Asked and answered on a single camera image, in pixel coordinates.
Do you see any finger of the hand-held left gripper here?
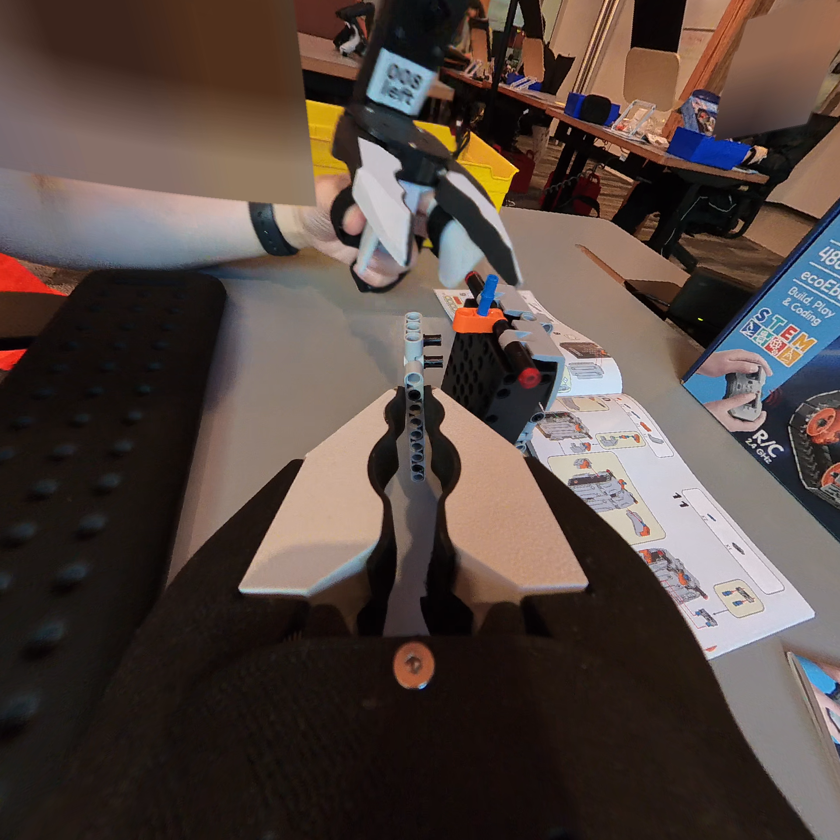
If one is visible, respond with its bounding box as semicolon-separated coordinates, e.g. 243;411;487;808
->
351;138;419;277
434;167;525;287

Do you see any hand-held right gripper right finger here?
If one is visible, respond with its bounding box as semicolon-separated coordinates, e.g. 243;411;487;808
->
427;386;589;636

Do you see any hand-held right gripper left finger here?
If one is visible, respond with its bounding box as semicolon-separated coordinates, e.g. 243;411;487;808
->
238;386;403;636

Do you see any grey perforated building beam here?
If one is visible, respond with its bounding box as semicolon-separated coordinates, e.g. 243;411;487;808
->
402;311;446;484

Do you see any black building block assembly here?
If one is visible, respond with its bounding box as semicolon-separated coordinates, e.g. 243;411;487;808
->
440;272;567;454

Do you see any person's left forearm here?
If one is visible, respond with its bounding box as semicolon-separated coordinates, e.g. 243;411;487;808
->
0;167;258;271

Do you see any person's left hand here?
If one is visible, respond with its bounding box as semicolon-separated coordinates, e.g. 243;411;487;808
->
297;176;403;288

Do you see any yellow plastic bin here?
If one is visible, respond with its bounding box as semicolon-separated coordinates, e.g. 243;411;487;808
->
305;100;519;211

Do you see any black and white toy robot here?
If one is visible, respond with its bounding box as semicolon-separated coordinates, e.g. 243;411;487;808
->
333;3;376;58

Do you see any red backpack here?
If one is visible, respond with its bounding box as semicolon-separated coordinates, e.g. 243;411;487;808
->
541;172;602;217

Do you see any black wristband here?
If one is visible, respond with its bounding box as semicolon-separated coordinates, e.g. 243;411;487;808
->
248;202;301;257

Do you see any open instruction booklet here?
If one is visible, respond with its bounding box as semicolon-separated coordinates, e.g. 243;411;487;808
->
433;289;816;660

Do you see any small blue plastic bin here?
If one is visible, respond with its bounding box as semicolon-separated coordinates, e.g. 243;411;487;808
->
564;92;622;127

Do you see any long wooden table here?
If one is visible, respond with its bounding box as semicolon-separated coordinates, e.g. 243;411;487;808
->
453;66;770;186

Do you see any clear plastic case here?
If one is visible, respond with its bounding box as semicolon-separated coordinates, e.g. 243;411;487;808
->
617;100;658;140

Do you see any beige chair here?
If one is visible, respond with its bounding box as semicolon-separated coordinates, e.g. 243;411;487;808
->
623;47;681;110

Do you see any large blue plastic bin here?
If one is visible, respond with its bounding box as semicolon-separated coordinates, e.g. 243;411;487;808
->
666;126;753;172

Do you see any black device box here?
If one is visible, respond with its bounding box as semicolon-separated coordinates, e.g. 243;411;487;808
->
666;269;757;347

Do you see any black perforated plastic panel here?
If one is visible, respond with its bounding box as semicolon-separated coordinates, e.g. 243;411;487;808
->
0;269;228;815

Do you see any blue robot kit box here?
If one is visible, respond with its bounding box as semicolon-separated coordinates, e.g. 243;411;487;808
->
681;200;840;526

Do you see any blue cover booklet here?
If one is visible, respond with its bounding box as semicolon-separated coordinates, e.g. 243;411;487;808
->
786;651;840;762

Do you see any red cloth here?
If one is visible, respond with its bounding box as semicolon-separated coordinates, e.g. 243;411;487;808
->
0;252;70;371

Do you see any wooden post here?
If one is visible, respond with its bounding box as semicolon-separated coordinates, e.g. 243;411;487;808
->
679;0;763;101

